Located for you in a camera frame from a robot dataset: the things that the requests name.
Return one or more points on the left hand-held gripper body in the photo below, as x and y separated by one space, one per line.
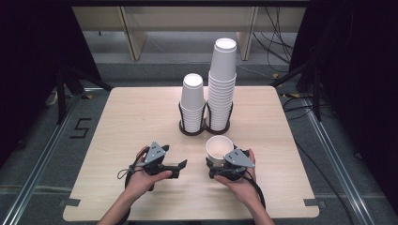
155 154

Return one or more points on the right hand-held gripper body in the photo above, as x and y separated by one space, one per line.
239 159

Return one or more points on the single white paper cup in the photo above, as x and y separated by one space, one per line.
219 147

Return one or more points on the black double cup holder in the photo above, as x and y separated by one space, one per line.
203 126

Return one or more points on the tall stack of white cups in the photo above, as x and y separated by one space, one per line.
221 87

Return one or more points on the person's right hand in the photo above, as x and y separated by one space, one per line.
244 189

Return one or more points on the person's left hand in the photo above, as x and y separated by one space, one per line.
139 182

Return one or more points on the short stack of white cups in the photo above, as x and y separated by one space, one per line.
192 103

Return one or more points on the black tape strip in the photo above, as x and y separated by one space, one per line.
314 203
70 202

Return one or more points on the black metal stand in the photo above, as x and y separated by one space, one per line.
61 93
316 93

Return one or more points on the light wooden desk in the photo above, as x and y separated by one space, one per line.
137 34

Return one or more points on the aluminium floor rail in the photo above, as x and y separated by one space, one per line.
40 162
338 165

